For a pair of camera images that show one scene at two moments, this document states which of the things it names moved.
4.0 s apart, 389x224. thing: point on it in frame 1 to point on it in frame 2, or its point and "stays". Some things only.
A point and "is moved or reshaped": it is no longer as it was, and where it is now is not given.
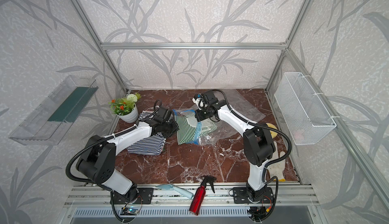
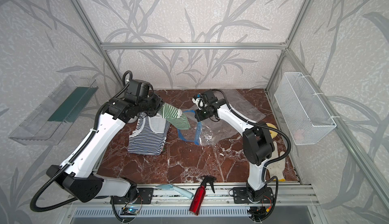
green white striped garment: x=186 y=126 is moved or reshaped
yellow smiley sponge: x=273 y=134 stays
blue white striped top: x=154 y=146 stays
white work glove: x=277 y=169 stays
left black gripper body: x=169 y=129 to x=150 y=105
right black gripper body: x=201 y=114 stays
